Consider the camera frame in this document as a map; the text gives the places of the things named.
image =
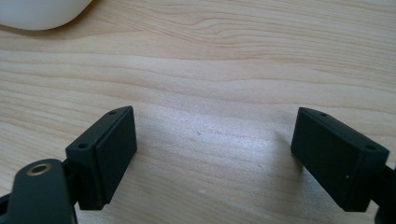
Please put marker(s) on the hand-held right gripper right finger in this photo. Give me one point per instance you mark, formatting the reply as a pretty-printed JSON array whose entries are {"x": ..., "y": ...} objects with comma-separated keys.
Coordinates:
[{"x": 336, "y": 161}]

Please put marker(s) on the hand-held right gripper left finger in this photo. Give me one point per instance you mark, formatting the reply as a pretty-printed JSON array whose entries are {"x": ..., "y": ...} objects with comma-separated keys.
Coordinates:
[{"x": 102, "y": 158}]

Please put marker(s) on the white round bowl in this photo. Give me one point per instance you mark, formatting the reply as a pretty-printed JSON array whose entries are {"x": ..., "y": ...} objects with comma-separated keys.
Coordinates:
[{"x": 37, "y": 12}]

